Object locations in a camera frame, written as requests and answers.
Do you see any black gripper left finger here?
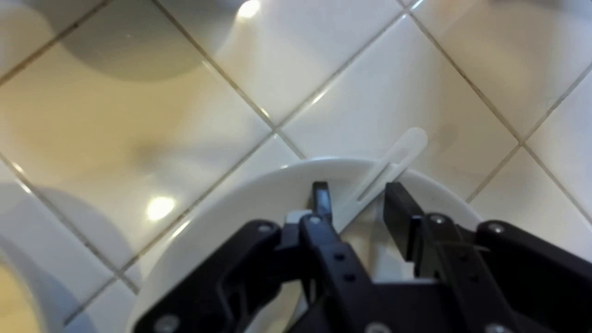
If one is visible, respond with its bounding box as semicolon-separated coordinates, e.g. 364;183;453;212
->
131;181;384;333

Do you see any white plate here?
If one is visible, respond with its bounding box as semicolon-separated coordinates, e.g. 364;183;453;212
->
127;155;486;333

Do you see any white plastic spoon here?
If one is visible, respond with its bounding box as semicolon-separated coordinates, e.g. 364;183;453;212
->
334;126;428;231

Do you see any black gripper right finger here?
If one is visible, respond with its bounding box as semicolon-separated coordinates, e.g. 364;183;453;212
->
380;181;592;333

